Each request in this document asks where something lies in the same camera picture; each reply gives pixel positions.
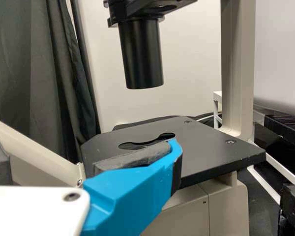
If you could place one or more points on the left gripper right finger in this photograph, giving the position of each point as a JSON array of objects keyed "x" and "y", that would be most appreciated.
[{"x": 127, "y": 191}]

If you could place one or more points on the cream microscope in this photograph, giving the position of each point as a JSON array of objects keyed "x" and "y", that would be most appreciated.
[{"x": 211, "y": 152}]

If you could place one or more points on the white metal frame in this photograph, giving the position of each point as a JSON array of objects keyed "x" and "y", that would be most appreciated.
[{"x": 218, "y": 108}]

